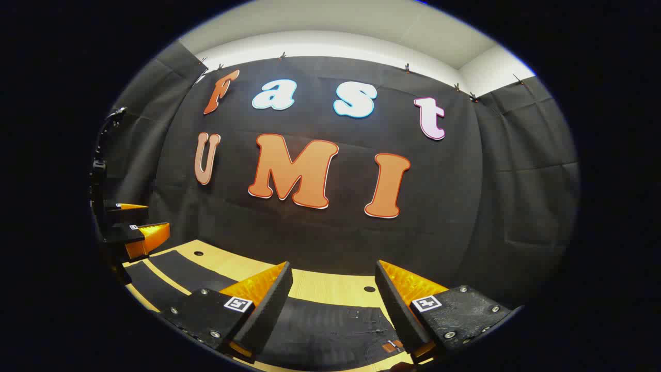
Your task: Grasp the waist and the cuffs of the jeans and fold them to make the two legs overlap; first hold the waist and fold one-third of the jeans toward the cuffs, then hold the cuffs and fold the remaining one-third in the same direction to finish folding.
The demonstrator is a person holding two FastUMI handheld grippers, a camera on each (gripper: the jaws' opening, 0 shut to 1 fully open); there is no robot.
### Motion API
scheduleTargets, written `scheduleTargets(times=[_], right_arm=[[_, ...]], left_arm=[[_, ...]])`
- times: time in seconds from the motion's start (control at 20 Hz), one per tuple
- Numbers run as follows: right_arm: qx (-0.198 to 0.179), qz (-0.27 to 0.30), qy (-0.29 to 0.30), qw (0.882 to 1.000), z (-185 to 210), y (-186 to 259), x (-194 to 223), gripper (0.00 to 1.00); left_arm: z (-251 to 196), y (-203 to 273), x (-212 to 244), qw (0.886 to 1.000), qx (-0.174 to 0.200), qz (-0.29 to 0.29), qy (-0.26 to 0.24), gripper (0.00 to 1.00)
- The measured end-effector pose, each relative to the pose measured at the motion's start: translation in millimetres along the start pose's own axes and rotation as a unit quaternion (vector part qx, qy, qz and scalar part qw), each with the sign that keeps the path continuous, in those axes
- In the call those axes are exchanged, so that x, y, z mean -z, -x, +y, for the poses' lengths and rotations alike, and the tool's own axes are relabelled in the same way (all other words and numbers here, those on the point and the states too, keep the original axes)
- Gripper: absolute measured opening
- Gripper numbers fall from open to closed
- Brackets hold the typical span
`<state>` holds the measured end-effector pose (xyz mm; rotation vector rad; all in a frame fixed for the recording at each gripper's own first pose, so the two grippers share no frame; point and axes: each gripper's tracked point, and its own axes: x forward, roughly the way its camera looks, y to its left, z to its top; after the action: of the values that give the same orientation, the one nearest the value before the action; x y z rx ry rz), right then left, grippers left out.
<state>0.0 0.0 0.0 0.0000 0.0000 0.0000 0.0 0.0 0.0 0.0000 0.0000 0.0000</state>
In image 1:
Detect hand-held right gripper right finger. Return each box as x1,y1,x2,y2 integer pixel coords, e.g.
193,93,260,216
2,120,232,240
375,260,522,361

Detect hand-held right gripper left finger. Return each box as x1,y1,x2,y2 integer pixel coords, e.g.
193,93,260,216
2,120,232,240
160,261,294,361

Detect black jeans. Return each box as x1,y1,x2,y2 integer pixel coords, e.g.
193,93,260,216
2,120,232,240
124,250,414,368

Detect black backdrop cloth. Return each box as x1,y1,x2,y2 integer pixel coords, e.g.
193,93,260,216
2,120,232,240
90,41,581,311

